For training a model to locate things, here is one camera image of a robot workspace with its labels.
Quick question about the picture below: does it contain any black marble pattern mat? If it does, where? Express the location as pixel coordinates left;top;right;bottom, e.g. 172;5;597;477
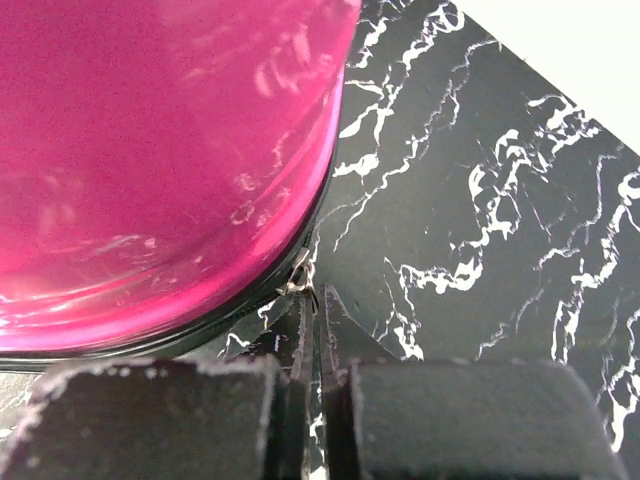
1;1;639;479

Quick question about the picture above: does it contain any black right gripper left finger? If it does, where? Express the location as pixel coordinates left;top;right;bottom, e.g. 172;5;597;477
249;294;315;479

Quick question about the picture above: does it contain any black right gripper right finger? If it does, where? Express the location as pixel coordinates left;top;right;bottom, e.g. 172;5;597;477
319;284;395;479

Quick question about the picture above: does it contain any teal and pink kids suitcase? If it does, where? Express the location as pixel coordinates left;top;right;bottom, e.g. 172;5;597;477
1;1;361;372

